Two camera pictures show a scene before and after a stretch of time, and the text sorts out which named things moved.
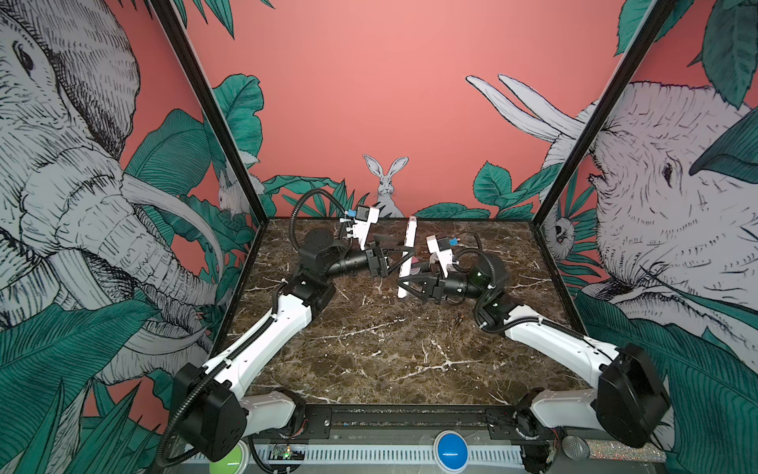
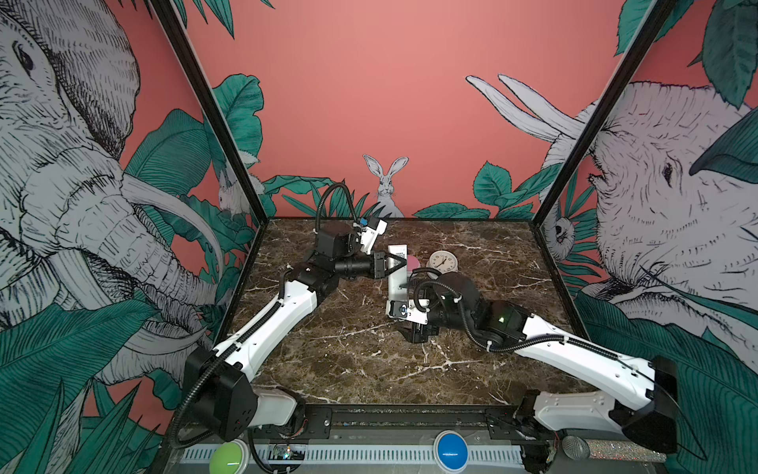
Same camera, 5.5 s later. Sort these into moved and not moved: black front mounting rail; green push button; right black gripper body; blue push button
Moved: right black gripper body
Not moved: black front mounting rail; blue push button; green push button
